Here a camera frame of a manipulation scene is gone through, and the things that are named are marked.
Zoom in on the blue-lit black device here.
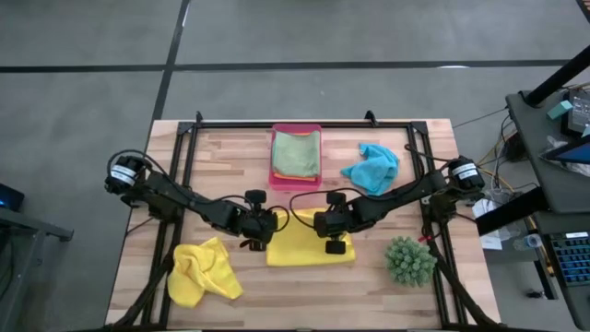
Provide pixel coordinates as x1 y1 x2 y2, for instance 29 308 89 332
0 183 26 213

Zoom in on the green microfiber towel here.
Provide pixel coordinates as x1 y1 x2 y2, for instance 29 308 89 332
270 130 322 179

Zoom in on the clear plastic bottle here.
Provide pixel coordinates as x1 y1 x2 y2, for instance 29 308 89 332
512 232 545 253

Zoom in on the black aluminium table frame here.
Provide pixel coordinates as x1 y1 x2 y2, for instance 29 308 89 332
103 110 506 332

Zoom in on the grey side desk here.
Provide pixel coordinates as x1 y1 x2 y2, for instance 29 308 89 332
474 89 590 331

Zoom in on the tablet with blue screen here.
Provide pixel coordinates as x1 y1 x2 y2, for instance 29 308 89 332
542 136 590 167

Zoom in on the black diagonal pole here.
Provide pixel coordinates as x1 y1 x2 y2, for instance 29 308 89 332
525 44 590 108

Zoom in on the black power adapter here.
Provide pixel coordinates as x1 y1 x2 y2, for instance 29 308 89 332
503 132 527 163

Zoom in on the green artificial plant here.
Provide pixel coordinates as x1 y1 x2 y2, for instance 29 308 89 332
383 236 438 289

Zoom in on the black electronic device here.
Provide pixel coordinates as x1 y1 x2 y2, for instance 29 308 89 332
565 87 590 138

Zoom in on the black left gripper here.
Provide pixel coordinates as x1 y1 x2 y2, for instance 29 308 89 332
238 188 280 253

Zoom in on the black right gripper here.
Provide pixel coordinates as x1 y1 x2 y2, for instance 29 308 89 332
313 190 355 255

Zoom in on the white crumpled paper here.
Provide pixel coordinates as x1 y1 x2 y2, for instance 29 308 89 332
472 197 504 252

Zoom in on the dark side table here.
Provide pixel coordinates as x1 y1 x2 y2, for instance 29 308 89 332
0 205 75 332

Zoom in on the blue microfiber towel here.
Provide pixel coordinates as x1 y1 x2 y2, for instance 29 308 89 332
339 142 401 197

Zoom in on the backlit computer keyboard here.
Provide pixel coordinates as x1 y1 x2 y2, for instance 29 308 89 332
547 230 590 288

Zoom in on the pink translucent plastic bin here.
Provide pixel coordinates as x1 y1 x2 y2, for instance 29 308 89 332
268 123 323 192

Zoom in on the small teal box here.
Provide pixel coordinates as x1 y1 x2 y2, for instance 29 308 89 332
547 100 574 121

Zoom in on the yellow microfiber towel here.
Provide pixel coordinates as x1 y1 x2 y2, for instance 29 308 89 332
265 207 358 267
166 237 244 309

